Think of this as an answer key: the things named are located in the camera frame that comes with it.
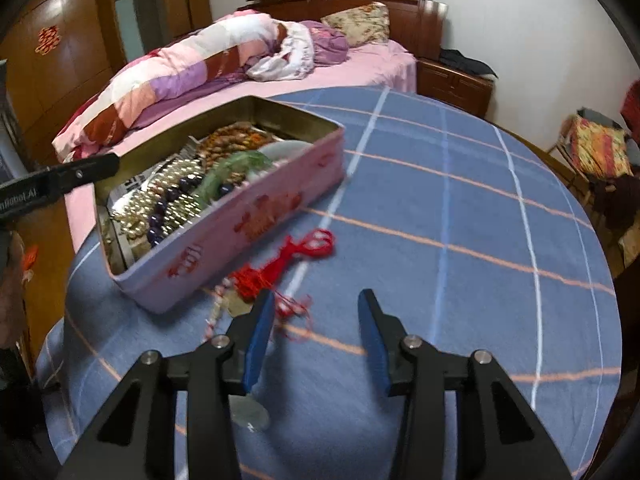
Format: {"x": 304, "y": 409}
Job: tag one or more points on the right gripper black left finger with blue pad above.
{"x": 132, "y": 435}

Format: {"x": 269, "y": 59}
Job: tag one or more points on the purple garment on bed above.
{"x": 330, "y": 45}

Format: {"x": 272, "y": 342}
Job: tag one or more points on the red knotted cord pendant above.
{"x": 236, "y": 293}

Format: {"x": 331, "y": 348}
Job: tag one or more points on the dark wooden headboard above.
{"x": 415, "y": 24}

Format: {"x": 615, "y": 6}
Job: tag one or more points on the hanging clothes at right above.
{"x": 630, "y": 110}

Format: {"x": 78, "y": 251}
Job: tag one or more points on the bed with pink sheet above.
{"x": 388, "y": 64}

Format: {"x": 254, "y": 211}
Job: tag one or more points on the pale jade bangle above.
{"x": 284, "y": 150}

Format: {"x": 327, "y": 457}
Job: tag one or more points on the wooden nightstand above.
{"x": 466, "y": 92}

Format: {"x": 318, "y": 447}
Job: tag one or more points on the person's left hand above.
{"x": 13, "y": 317}

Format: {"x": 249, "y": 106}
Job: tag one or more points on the red double happiness sticker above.
{"x": 48, "y": 40}

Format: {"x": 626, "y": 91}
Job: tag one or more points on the pink metal tin box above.
{"x": 193, "y": 253}

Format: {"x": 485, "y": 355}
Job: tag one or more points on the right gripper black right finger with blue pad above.
{"x": 499, "y": 436}

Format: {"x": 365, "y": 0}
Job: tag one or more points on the wooden wardrobe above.
{"x": 98, "y": 37}

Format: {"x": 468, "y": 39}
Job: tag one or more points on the floral pillow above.
{"x": 368, "y": 24}

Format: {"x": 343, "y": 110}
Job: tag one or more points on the green jade bangle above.
{"x": 238, "y": 163}

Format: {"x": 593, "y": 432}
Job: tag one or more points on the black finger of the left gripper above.
{"x": 90, "y": 170}

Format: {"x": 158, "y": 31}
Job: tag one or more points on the blue plaid tablecloth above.
{"x": 467, "y": 237}

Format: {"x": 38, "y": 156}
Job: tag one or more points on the dark clothes on nightstand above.
{"x": 457, "y": 61}

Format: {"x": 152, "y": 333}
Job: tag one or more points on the pink patchwork quilt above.
{"x": 255, "y": 44}

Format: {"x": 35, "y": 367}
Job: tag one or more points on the chair with colourful cushion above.
{"x": 595, "y": 147}

